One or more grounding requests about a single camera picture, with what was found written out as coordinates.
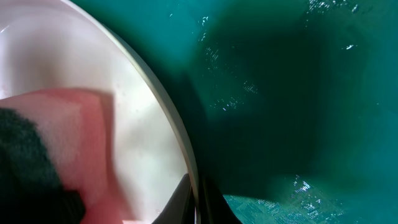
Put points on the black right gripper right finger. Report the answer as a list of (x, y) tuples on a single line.
[(212, 205)]

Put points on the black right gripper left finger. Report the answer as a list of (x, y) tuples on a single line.
[(180, 209)]

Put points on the white plate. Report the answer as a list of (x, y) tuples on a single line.
[(56, 44)]

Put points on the blue plastic tray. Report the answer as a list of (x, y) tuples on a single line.
[(290, 105)]

